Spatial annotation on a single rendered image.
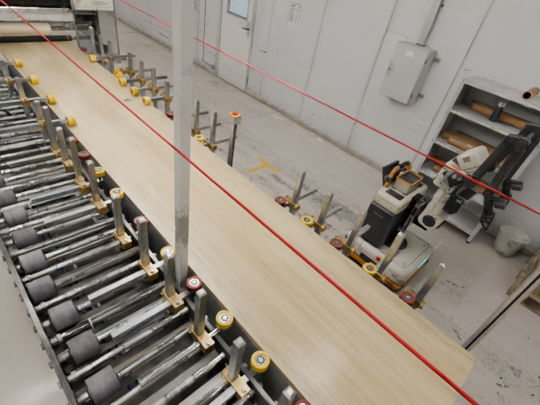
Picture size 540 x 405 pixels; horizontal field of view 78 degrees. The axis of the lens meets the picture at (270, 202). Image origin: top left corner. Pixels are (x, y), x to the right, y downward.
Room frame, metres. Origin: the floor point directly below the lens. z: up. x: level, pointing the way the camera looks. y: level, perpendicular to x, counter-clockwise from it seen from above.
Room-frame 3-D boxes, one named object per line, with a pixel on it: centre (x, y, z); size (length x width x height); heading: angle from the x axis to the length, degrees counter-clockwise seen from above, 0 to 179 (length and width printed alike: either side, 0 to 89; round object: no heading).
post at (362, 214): (1.61, -0.56, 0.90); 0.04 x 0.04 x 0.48; 51
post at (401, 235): (1.46, -0.75, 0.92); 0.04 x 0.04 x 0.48; 51
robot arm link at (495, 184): (2.01, -1.43, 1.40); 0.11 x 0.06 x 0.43; 140
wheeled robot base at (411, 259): (2.47, -1.21, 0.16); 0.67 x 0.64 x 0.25; 50
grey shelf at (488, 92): (3.47, -2.09, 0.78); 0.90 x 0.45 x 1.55; 51
